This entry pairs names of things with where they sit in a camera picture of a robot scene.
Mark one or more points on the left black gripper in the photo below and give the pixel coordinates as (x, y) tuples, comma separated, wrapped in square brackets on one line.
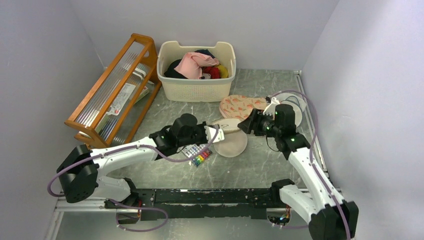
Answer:
[(201, 125)]

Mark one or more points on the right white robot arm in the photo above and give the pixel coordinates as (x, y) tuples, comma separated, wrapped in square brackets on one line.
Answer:
[(327, 214)]

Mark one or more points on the cream plastic laundry basket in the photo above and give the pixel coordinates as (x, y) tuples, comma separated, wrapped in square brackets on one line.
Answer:
[(195, 90)]

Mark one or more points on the yellow garment in basket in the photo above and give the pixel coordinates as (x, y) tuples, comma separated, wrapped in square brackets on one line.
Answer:
[(223, 72)]

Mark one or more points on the white mesh laundry bag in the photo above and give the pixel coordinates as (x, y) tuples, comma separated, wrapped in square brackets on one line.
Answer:
[(298, 104)]

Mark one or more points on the aluminium frame rail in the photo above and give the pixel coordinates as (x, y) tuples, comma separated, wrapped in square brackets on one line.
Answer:
[(86, 220)]

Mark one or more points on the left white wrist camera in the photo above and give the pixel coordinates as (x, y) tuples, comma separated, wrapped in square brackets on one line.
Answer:
[(214, 133)]

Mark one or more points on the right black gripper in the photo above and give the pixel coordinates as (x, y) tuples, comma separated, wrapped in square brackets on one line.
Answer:
[(253, 122)]

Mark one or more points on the floral pink laundry bag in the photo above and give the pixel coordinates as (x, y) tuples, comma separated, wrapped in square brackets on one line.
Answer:
[(240, 106)]

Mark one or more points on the dark navy garment in basket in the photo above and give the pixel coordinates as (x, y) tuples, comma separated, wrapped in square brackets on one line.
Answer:
[(175, 69)]

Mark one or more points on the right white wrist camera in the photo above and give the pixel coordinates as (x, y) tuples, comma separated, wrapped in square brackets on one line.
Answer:
[(270, 109)]

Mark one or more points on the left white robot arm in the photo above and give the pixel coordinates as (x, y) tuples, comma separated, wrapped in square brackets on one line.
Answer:
[(84, 172)]

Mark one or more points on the papers on shelf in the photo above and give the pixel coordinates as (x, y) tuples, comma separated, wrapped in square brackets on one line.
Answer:
[(128, 90)]

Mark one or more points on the orange wooden shelf rack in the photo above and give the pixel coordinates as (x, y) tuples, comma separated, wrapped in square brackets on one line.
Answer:
[(95, 128)]

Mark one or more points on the marker pen pack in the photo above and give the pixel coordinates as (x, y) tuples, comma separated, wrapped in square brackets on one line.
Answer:
[(193, 150)]

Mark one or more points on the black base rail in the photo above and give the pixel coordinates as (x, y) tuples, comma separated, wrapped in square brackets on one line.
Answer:
[(204, 203)]

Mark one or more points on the beige mesh laundry bag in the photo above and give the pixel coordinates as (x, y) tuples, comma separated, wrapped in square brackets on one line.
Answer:
[(235, 140)]

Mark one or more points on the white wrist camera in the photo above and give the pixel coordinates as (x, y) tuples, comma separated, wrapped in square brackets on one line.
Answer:
[(214, 133), (270, 109)]

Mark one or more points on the red garment in basket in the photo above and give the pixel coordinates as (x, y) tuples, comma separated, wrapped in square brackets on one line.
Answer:
[(213, 71)]

